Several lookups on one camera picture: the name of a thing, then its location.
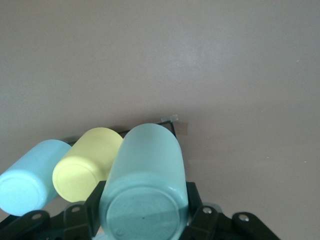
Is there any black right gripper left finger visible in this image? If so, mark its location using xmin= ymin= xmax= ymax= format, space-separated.
xmin=0 ymin=180 xmax=106 ymax=240

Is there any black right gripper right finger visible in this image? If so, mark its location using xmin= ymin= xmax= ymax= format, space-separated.
xmin=179 ymin=181 xmax=278 ymax=240

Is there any light blue plastic cup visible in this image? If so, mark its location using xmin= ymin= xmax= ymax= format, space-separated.
xmin=0 ymin=139 xmax=73 ymax=217

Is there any mint green plastic cup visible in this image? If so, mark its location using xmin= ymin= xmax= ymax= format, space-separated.
xmin=98 ymin=122 xmax=190 ymax=240

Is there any yellow plastic cup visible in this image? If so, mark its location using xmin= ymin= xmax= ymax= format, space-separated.
xmin=51 ymin=127 xmax=125 ymax=204

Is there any clear tape piece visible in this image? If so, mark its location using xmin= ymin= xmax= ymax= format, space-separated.
xmin=160 ymin=114 xmax=180 ymax=123

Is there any black wire cup rack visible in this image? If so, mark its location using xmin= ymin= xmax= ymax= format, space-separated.
xmin=61 ymin=120 xmax=179 ymax=147

